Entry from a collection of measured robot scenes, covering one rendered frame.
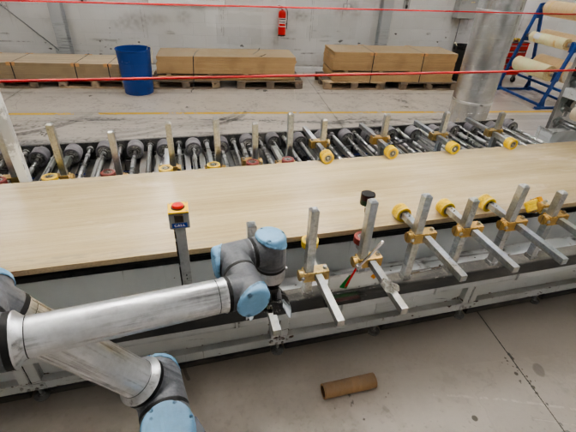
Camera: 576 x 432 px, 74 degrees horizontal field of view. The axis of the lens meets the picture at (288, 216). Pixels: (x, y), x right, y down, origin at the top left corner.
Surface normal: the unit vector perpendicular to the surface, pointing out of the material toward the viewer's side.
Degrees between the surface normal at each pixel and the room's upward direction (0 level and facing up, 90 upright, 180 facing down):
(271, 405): 0
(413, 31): 90
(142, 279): 90
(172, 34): 90
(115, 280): 90
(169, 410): 5
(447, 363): 0
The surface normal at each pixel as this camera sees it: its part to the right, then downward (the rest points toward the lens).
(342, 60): 0.15, 0.55
